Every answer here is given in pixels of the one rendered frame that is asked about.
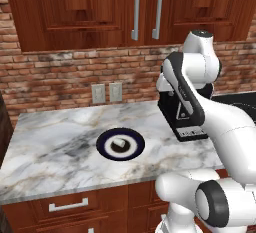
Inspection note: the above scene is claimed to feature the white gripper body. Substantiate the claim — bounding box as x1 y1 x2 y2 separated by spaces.
155 72 175 94

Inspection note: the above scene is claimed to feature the white marshmallow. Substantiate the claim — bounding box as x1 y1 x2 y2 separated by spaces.
111 137 127 148

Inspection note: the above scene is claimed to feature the black coffee machine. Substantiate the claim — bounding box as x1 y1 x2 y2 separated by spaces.
157 89 210 143

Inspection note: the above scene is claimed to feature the black hob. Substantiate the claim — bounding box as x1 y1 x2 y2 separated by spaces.
211 91 256 125

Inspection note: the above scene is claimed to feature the dark blue round plate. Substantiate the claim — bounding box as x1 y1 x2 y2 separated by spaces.
95 127 146 162

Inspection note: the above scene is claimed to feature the red-brown base cupboard door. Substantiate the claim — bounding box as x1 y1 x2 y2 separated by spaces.
127 180 170 233
13 215 130 233

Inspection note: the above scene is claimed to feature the dark brown tall cabinet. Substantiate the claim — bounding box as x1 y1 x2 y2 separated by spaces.
0 91 15 170

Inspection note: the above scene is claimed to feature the red-brown drawer front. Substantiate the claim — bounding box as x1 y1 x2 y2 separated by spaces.
2 186 130 231

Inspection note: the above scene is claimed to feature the grey wall socket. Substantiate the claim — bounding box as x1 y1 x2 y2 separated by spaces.
91 83 107 106
108 81 124 104

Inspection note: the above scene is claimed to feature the long silver cupboard handle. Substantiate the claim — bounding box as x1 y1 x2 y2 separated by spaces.
130 0 141 42
151 0 165 41

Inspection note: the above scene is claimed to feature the red-brown wall cupboard door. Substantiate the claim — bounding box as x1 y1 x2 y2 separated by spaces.
145 0 256 45
2 0 147 53

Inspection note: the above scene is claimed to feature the silver drawer handle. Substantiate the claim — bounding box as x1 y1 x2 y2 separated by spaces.
48 197 90 213

